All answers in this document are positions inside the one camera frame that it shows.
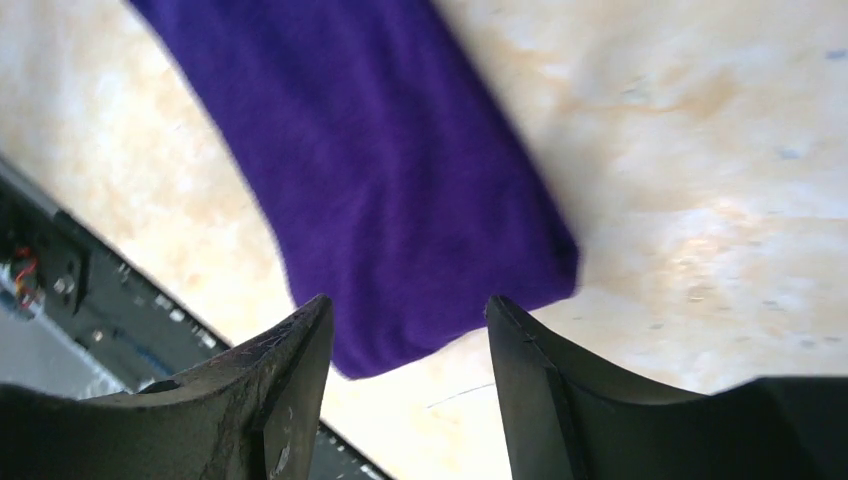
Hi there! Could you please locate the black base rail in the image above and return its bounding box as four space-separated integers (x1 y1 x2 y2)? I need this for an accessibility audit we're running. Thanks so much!
1 162 384 479

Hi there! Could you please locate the purple towel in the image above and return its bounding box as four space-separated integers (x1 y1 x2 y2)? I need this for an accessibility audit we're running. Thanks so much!
135 1 578 379

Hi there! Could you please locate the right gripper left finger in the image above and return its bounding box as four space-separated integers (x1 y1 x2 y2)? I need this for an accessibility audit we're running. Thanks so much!
1 295 334 479

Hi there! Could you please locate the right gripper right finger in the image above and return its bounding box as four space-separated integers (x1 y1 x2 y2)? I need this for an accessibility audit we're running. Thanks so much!
485 296 847 480

